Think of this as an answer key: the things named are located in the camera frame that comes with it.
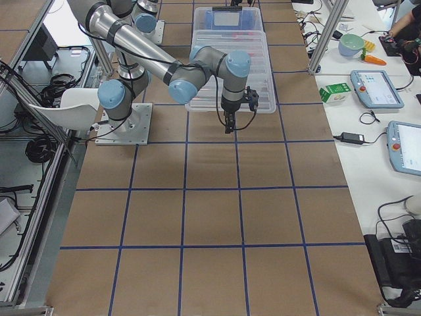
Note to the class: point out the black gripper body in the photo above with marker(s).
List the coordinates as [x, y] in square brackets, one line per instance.
[228, 107]

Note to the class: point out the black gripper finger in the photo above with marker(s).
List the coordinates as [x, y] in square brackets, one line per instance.
[227, 123]
[232, 121]

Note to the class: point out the clear plastic box lid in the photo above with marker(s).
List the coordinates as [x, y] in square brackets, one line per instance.
[260, 76]

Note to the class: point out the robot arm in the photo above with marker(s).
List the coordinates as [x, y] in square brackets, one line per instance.
[106, 20]
[144, 15]

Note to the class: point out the clear plastic storage box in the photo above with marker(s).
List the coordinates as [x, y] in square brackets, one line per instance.
[249, 19]

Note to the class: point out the green white carton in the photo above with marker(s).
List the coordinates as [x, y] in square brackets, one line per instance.
[334, 92]

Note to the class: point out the black power adapter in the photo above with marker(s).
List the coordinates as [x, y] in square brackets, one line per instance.
[352, 138]

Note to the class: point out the green bowl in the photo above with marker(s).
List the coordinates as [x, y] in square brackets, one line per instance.
[350, 44]

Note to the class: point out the teach pendant tablet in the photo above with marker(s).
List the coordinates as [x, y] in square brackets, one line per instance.
[375, 89]
[403, 143]

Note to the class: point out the toy carrot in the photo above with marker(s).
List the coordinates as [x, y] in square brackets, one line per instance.
[373, 60]

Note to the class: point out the yellow toy corn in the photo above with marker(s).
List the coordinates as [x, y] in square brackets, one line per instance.
[369, 46]

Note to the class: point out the white chair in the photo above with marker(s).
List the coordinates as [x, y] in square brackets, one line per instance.
[77, 111]

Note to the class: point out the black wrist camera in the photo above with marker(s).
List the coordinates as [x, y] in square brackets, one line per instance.
[252, 98]

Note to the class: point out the black box handle clip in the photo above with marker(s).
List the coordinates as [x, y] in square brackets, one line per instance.
[227, 9]

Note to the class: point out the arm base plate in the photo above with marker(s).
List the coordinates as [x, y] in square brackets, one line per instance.
[156, 35]
[135, 130]

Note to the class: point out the aluminium frame post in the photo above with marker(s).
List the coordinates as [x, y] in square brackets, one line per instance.
[330, 26]

